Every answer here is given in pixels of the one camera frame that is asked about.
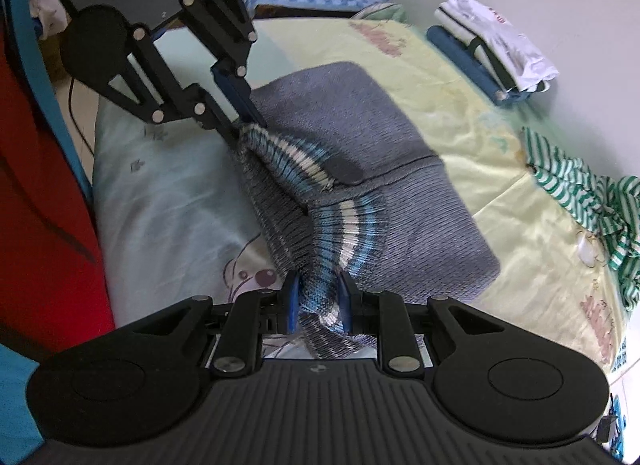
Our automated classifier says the person's red and blue garment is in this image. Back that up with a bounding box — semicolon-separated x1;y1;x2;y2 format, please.
0;0;117;446

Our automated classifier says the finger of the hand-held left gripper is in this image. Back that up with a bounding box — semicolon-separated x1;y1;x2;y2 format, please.
180;0;271;128
100;28;363;186

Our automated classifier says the grey knit sweater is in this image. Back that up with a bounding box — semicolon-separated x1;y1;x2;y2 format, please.
232;61;502;361

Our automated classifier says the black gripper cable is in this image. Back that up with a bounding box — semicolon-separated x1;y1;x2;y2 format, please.
67;76;96;158

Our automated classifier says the yellow printed bed sheet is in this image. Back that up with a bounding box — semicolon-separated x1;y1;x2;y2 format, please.
92;2;640;461

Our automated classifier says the white folded shirt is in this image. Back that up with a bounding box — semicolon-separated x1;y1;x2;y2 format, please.
439;0;559;93

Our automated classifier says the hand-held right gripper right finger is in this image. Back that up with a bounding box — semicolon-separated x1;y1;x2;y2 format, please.
339;271;506;378

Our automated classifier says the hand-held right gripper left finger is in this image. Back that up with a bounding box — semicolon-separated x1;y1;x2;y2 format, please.
127;272;303;378

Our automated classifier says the blue folded garment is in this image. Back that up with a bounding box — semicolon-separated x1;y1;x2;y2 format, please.
426;25;523;107

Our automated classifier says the green white striped shirt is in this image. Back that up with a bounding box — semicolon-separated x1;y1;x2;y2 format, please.
522;126;640;311

